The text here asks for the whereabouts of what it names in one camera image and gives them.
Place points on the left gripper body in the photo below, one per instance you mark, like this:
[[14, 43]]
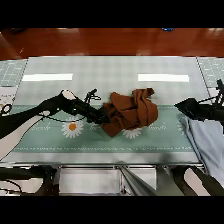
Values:
[[94, 115]]

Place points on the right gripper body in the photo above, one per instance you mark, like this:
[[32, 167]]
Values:
[[188, 107]]

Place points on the brown garment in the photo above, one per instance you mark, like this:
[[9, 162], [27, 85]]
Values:
[[131, 111]]

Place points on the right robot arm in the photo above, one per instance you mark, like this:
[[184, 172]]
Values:
[[213, 111]]

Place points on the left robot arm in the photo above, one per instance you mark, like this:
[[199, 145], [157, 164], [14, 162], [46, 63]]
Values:
[[23, 118]]

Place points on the light blue garment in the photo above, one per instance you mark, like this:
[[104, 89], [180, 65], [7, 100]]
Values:
[[207, 145]]

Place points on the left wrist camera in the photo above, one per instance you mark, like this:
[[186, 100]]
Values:
[[90, 95]]

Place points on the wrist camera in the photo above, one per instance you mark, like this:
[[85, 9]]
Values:
[[219, 90], [90, 95]]

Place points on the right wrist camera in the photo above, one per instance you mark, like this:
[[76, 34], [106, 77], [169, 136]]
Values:
[[219, 90]]

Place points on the silver frame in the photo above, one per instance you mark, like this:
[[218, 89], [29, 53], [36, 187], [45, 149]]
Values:
[[126, 178]]

